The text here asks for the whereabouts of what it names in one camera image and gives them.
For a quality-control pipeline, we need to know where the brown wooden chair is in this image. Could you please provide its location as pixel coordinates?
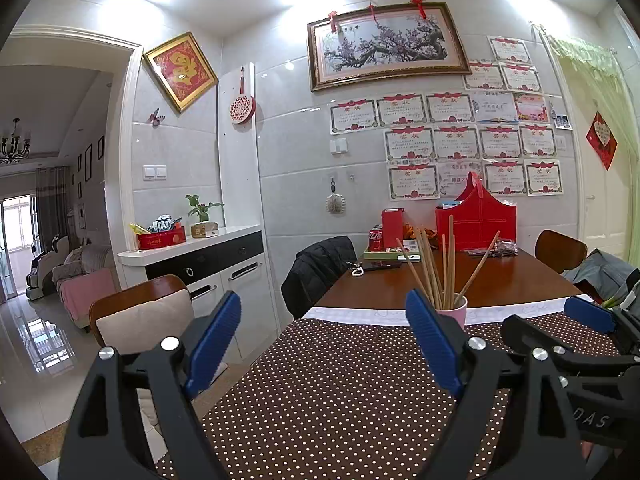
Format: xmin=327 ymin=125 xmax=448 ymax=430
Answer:
xmin=534 ymin=230 xmax=588 ymax=273

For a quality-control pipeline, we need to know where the gold framed red picture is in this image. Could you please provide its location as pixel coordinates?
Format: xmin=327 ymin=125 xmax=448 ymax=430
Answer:
xmin=142 ymin=31 xmax=219 ymax=113

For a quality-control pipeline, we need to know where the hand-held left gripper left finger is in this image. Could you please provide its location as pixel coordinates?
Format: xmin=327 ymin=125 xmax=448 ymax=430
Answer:
xmin=57 ymin=290 xmax=242 ymax=480

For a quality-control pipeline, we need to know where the hanging beaded ornament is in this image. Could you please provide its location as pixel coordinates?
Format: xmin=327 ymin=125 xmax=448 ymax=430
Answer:
xmin=325 ymin=177 xmax=347 ymax=213

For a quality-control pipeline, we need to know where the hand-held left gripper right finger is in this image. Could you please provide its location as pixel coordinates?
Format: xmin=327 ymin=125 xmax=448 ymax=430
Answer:
xmin=405 ymin=289 xmax=586 ymax=480

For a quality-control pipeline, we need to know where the group of award certificates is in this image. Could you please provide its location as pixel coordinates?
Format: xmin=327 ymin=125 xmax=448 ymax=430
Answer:
xmin=329 ymin=35 xmax=573 ymax=201

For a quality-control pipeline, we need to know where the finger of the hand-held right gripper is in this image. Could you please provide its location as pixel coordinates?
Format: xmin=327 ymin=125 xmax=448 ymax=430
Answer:
xmin=501 ymin=314 xmax=626 ymax=373
xmin=564 ymin=296 xmax=618 ymax=335

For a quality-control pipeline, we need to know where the grey sofa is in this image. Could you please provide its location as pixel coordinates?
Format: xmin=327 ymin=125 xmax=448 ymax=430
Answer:
xmin=52 ymin=244 xmax=118 ymax=333

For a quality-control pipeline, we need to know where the black jacket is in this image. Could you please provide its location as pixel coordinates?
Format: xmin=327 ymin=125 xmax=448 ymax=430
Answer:
xmin=281 ymin=236 xmax=358 ymax=320

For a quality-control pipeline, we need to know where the red basket bag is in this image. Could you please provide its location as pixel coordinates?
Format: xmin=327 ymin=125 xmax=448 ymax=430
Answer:
xmin=435 ymin=171 xmax=517 ymax=253

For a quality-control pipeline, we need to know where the red tin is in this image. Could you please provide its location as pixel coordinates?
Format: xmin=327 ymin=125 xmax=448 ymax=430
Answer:
xmin=137 ymin=230 xmax=186 ymax=251

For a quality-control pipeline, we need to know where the potted green plant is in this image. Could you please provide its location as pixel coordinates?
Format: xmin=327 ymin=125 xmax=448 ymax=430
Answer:
xmin=186 ymin=194 xmax=225 ymax=238

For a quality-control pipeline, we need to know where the grey jacket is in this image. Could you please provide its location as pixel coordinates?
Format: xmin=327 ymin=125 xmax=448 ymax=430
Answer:
xmin=560 ymin=249 xmax=640 ymax=306

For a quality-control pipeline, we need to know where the framed blossom painting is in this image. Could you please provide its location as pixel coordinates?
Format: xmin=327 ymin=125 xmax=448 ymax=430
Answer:
xmin=306 ymin=2 xmax=472 ymax=92

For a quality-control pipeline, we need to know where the red box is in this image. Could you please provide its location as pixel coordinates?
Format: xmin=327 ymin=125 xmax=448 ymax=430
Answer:
xmin=381 ymin=207 xmax=407 ymax=250

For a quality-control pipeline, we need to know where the white and black sideboard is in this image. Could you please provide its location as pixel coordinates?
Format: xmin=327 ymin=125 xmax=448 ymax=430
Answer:
xmin=117 ymin=225 xmax=281 ymax=361

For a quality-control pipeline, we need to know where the brown polka dot placemat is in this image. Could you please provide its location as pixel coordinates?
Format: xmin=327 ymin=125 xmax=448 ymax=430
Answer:
xmin=155 ymin=312 xmax=621 ymax=480

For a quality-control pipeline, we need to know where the round red wall ornament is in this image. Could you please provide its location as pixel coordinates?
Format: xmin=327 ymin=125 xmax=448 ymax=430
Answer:
xmin=229 ymin=65 xmax=257 ymax=133

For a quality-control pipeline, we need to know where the pink cup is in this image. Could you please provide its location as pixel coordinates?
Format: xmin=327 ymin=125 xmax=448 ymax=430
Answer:
xmin=434 ymin=294 xmax=468 ymax=328

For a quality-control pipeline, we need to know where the pink blanket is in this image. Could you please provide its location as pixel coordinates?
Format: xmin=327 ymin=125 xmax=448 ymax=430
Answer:
xmin=60 ymin=267 xmax=118 ymax=326

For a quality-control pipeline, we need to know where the green tray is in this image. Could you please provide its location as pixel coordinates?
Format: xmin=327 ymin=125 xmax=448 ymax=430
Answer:
xmin=362 ymin=247 xmax=423 ymax=261

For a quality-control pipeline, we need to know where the light grey massage chair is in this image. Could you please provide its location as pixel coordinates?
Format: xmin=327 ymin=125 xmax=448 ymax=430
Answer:
xmin=27 ymin=234 xmax=71 ymax=301

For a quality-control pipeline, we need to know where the bundle of wooden chopsticks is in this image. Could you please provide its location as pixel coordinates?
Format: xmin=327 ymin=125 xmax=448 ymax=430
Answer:
xmin=396 ymin=215 xmax=501 ymax=311

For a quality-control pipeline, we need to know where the black chandelier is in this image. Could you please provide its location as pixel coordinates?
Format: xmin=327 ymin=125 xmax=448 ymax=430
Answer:
xmin=0 ymin=119 xmax=32 ymax=165

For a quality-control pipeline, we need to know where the green curtain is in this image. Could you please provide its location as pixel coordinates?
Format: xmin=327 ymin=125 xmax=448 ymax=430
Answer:
xmin=532 ymin=22 xmax=640 ymax=261

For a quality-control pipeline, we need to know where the red diamond door decoration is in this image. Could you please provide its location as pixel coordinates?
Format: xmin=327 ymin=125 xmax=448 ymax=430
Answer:
xmin=586 ymin=111 xmax=619 ymax=171

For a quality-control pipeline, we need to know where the white table runner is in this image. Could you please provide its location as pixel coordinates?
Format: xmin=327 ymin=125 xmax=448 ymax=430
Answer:
xmin=302 ymin=297 xmax=583 ymax=323

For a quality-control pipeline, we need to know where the wooden chair with beige cushion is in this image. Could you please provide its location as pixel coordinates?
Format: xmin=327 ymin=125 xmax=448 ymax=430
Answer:
xmin=89 ymin=275 xmax=228 ymax=466

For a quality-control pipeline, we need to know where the grey window curtain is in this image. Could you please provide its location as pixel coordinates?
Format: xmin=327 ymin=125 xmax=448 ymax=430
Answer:
xmin=36 ymin=166 xmax=68 ymax=256

